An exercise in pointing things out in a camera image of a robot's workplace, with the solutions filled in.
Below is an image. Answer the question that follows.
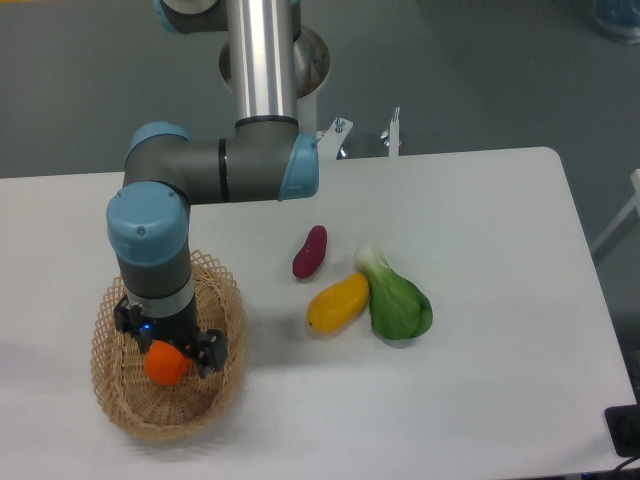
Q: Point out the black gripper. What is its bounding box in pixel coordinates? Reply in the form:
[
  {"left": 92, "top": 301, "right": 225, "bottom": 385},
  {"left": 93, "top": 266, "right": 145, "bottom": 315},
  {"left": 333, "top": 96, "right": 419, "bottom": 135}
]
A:
[{"left": 113, "top": 295, "right": 228, "bottom": 378}]

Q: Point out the orange fruit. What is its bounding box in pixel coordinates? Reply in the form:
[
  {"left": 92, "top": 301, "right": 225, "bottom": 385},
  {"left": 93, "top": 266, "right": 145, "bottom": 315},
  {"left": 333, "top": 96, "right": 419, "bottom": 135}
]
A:
[{"left": 143, "top": 340, "right": 190, "bottom": 386}]

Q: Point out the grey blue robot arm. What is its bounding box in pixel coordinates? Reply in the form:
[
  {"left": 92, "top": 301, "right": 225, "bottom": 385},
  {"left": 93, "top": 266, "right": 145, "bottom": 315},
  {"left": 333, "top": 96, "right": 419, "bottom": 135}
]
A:
[{"left": 106, "top": 1, "right": 319, "bottom": 376}]

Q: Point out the woven wicker basket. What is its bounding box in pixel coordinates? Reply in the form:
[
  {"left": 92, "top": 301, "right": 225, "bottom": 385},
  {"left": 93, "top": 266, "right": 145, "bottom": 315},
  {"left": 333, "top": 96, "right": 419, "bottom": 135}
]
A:
[{"left": 90, "top": 250, "right": 246, "bottom": 441}]

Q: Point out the purple sweet potato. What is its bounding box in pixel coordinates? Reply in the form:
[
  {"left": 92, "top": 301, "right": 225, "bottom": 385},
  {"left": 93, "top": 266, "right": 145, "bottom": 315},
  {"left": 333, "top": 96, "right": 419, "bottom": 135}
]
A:
[{"left": 292, "top": 225, "right": 328, "bottom": 279}]

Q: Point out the yellow mango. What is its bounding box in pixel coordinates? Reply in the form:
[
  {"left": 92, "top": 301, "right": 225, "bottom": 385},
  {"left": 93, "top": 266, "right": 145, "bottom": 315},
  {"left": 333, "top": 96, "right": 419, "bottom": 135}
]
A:
[{"left": 306, "top": 273, "right": 369, "bottom": 334}]

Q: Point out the green bok choy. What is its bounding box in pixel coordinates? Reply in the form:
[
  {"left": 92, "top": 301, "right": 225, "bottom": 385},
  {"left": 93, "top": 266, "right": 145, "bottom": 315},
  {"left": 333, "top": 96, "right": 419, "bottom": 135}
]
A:
[{"left": 354, "top": 244, "right": 433, "bottom": 341}]

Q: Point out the black device at table edge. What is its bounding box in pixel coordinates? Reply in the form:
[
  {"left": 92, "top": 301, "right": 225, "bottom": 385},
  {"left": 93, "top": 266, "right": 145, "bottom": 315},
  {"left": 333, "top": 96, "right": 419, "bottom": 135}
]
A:
[{"left": 604, "top": 404, "right": 639, "bottom": 458}]

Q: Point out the blue object top right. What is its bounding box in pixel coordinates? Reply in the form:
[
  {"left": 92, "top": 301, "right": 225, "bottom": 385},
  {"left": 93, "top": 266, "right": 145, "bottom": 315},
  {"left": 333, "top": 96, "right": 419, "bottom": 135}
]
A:
[{"left": 591, "top": 0, "right": 639, "bottom": 44}]

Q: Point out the white frame at right edge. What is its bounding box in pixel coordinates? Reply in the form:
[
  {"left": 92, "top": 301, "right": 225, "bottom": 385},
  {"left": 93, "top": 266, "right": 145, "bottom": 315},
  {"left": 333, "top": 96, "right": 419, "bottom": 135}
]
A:
[{"left": 590, "top": 169, "right": 639, "bottom": 265}]

